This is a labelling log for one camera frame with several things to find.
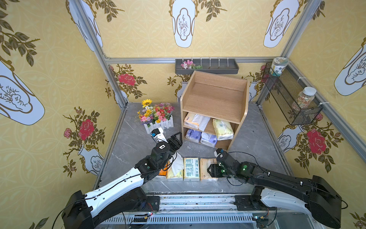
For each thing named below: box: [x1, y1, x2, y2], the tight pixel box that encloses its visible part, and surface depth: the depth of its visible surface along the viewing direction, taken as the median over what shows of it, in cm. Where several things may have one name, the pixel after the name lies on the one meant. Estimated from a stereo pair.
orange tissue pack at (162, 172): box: [158, 168, 167, 177], surface depth 79 cm
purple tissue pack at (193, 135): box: [184, 128, 202, 144], surface depth 97 cm
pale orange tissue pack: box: [183, 112, 211, 132], surface depth 85 cm
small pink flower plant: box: [180, 59, 203, 70], surface depth 89 cm
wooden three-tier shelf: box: [180, 70, 250, 151], surface depth 82 cm
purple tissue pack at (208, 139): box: [200, 131, 218, 148], surface depth 92 cm
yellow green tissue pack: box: [212, 118, 234, 141], surface depth 80 cm
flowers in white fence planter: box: [137, 98, 175, 135], surface depth 97 cm
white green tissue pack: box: [183, 157, 201, 182], surface depth 83 cm
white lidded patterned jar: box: [269, 56, 289, 77], surface depth 87 cm
